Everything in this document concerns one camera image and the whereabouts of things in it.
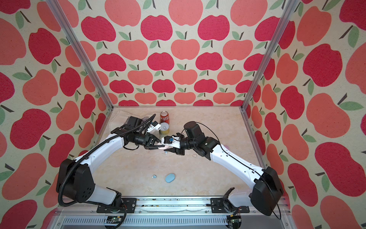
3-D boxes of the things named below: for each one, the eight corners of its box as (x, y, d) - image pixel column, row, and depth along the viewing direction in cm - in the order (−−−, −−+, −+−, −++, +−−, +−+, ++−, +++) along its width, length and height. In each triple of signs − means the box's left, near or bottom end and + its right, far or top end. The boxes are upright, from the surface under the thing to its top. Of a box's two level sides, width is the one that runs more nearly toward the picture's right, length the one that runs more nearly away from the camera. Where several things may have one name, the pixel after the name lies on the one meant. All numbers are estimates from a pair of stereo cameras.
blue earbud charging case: (165, 182, 84) (164, 181, 82) (165, 174, 87) (165, 173, 85) (174, 182, 84) (174, 181, 82) (175, 174, 87) (175, 173, 85)
